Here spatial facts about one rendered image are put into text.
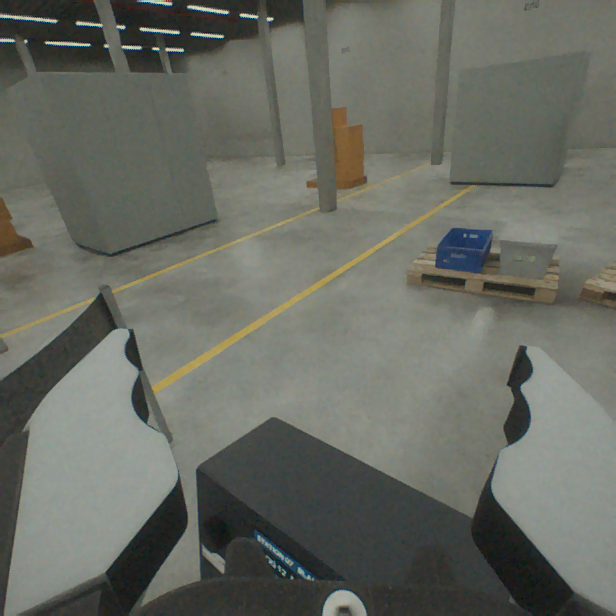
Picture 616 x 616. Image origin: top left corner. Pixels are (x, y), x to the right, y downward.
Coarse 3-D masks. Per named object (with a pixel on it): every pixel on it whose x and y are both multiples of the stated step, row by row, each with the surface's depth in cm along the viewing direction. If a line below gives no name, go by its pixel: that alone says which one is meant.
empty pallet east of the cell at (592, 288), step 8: (600, 272) 292; (608, 272) 289; (592, 280) 280; (600, 280) 279; (608, 280) 279; (584, 288) 281; (592, 288) 275; (600, 288) 271; (608, 288) 267; (584, 296) 282; (592, 296) 277; (600, 296) 273; (608, 304) 271
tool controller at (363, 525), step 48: (288, 432) 37; (240, 480) 31; (288, 480) 31; (336, 480) 31; (384, 480) 32; (240, 528) 29; (288, 528) 26; (336, 528) 27; (384, 528) 27; (432, 528) 27; (288, 576) 26; (336, 576) 24; (384, 576) 23; (480, 576) 24
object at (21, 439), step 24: (24, 432) 8; (0, 456) 7; (24, 456) 7; (0, 480) 7; (0, 504) 6; (0, 528) 6; (0, 552) 6; (0, 576) 5; (0, 600) 5; (72, 600) 5; (96, 600) 5
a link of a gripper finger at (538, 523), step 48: (528, 384) 10; (576, 384) 10; (528, 432) 8; (576, 432) 8; (528, 480) 7; (576, 480) 7; (480, 528) 7; (528, 528) 6; (576, 528) 6; (528, 576) 6; (576, 576) 6
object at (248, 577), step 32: (256, 544) 6; (224, 576) 5; (256, 576) 5; (416, 576) 5; (448, 576) 5; (160, 608) 5; (192, 608) 5; (224, 608) 5; (256, 608) 5; (288, 608) 5; (320, 608) 5; (352, 608) 5; (384, 608) 5; (416, 608) 5; (448, 608) 5; (480, 608) 5; (512, 608) 5
